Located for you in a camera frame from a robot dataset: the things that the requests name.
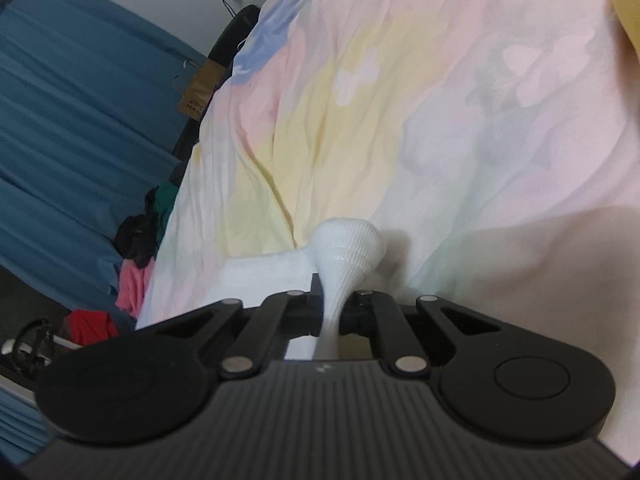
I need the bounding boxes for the pastel tie-dye bedsheet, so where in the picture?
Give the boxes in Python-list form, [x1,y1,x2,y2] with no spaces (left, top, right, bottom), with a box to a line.
[135,0,640,441]

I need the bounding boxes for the blue curtain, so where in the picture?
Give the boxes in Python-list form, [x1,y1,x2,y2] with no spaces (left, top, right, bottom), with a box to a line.
[0,389,48,467]
[0,0,208,313]

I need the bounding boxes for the black garment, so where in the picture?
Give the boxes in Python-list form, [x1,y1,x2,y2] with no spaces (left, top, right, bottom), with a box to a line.
[113,187,162,269]

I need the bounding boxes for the pink garment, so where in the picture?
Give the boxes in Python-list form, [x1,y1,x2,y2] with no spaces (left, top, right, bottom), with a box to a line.
[115,260,154,319]

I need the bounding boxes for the yellow cushion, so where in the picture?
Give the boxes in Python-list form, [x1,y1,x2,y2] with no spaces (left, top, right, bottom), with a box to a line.
[604,0,640,57]

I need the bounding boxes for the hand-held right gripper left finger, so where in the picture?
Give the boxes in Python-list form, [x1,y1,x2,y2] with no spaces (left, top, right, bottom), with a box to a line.
[137,274,327,378]

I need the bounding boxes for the pastel tie-dye bed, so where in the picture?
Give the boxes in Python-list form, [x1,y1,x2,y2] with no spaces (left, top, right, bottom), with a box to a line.
[135,217,388,362]

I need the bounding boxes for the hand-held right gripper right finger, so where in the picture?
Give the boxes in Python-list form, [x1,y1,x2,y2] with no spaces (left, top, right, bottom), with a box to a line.
[339,290,502,377]

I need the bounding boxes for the brown paper bag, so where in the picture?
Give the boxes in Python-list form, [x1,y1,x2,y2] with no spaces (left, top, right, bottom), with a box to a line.
[174,57,227,124]

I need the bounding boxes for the red garment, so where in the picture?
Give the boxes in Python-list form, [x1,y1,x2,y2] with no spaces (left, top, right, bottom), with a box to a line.
[66,310,119,347]

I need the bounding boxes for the green garment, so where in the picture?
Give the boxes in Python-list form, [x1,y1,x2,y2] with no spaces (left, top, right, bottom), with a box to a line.
[154,182,182,242]

